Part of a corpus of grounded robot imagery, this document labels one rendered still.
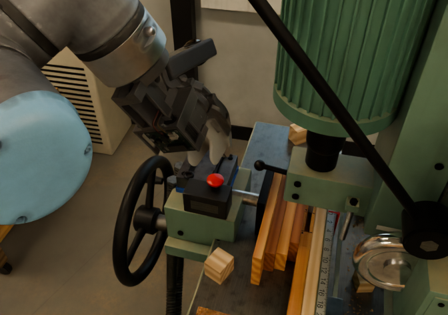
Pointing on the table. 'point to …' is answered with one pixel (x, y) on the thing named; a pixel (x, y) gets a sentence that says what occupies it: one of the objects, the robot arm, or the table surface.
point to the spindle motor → (352, 47)
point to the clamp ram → (257, 200)
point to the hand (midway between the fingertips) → (224, 147)
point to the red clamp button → (215, 180)
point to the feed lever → (415, 245)
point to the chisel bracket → (329, 183)
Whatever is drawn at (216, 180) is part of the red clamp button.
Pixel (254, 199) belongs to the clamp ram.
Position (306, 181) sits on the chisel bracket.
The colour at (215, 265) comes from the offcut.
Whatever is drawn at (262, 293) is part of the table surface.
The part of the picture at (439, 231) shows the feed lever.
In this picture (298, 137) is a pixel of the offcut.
